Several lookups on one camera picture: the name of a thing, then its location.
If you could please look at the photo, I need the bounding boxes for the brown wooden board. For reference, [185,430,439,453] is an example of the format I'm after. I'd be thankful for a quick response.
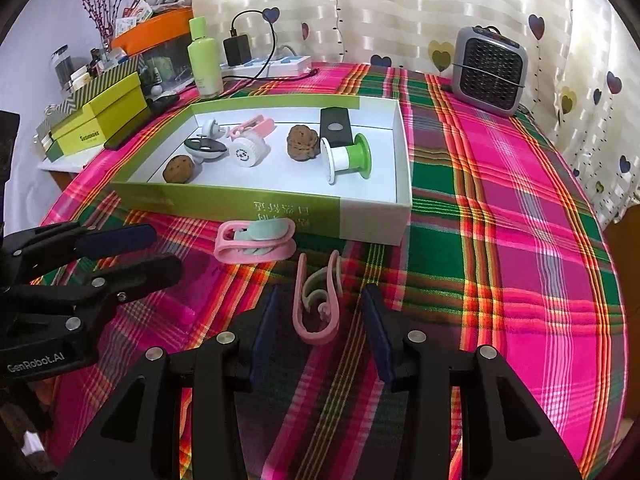
[602,212,636,281]

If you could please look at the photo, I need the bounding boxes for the white side table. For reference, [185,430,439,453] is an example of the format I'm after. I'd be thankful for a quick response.
[36,152,88,196]

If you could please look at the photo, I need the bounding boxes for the large pink clip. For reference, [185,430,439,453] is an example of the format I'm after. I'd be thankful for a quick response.
[227,115,276,141]

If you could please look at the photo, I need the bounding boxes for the small pink clip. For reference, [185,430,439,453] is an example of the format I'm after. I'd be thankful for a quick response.
[292,250,345,347]

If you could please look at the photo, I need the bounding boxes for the brown walnut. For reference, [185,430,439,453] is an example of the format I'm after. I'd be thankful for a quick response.
[286,125,321,162]
[162,155,195,183]

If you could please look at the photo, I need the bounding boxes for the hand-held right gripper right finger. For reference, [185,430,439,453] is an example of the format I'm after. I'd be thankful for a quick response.
[361,285,583,480]

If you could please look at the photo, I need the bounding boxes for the white power strip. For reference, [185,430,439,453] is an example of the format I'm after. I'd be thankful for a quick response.
[220,55,312,80]

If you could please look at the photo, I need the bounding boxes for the pink flowering branches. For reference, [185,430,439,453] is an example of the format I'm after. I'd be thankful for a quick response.
[65,0,123,48]

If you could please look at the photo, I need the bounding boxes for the black charging cable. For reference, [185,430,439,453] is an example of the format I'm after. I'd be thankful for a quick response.
[230,9,321,83]

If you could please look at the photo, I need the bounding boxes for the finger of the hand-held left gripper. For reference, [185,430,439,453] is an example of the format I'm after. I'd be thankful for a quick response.
[9,254,183,321]
[0,223,158,282]

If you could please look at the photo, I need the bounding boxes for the lime green box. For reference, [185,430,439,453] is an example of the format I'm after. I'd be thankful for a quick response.
[50,71,153,153]

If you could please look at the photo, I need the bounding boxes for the black and white oval gadget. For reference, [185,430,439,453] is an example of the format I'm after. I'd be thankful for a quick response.
[183,135,226,163]

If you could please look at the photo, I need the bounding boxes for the heart-print curtain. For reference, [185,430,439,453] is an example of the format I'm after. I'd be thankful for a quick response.
[187,0,640,226]

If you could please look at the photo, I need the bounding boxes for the white round tape roll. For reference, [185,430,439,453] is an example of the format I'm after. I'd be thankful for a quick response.
[230,131,267,166]

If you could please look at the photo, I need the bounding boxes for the black smartphone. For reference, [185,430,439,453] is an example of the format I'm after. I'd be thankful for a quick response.
[102,92,181,152]

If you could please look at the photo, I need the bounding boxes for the light green bottle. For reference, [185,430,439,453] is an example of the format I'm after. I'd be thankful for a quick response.
[187,16,224,99]

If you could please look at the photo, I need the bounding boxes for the green and white spool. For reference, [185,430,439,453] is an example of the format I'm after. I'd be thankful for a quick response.
[320,133,373,186]

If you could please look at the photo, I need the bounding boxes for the cluster of cosmetic jars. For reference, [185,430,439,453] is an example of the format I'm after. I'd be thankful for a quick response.
[70,47,133,91]

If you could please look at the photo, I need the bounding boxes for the clear storage bin orange lid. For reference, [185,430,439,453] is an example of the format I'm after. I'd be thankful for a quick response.
[110,6,196,91]

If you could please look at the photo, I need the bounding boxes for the glass jar black lid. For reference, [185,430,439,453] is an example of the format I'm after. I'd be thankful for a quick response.
[49,46,75,95]

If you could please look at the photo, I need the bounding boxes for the black rectangular device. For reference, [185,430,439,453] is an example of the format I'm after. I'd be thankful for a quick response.
[319,106,353,148]

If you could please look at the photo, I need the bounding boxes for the yellow-green shoe box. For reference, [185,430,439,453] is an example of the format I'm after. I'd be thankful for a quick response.
[35,55,143,136]

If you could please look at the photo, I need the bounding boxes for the colourful card packets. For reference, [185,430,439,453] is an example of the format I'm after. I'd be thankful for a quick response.
[114,0,153,36]

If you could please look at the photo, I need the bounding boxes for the black charger adapter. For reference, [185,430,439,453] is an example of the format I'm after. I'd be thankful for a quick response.
[222,35,252,67]

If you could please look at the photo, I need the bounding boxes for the green and white cardboard box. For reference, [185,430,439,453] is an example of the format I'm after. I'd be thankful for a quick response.
[109,92,413,246]

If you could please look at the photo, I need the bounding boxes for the pink clip with mint pads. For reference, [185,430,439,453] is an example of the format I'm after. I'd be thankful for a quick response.
[214,217,297,264]

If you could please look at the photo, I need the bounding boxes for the grey small heater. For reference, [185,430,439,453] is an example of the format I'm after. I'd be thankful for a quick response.
[451,26,528,117]

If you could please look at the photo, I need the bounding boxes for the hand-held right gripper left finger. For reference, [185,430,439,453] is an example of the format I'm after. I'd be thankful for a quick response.
[57,285,282,480]

